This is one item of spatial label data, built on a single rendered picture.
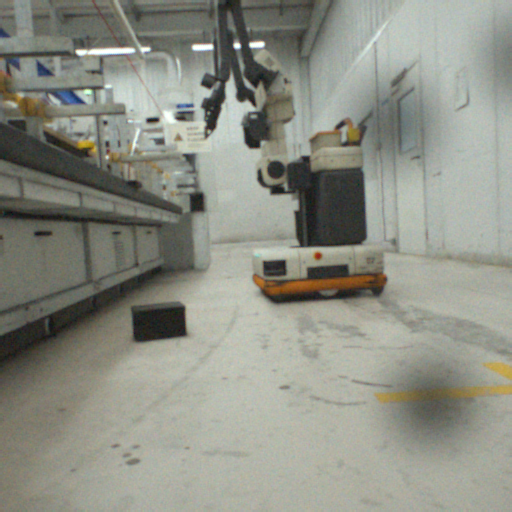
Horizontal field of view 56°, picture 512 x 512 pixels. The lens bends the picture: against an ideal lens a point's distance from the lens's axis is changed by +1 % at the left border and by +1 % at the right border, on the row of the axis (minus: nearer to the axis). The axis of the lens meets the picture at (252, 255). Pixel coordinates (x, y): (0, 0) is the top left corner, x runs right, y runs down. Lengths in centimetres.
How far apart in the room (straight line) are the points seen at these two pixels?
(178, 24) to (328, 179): 898
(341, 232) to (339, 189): 23
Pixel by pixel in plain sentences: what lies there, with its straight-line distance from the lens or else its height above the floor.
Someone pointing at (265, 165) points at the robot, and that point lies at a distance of 272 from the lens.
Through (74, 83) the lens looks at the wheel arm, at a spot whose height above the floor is 80.
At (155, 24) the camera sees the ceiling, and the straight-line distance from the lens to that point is 1138.
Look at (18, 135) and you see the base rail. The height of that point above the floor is 68.
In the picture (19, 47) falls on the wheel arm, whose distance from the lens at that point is 119.
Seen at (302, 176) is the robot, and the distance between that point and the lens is 266.
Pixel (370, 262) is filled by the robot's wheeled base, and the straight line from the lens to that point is 264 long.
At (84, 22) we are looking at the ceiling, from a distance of 1167.
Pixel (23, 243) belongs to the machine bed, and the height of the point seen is 40.
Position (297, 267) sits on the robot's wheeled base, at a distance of 253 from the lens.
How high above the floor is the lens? 40
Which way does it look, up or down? 3 degrees down
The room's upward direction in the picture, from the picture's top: 4 degrees counter-clockwise
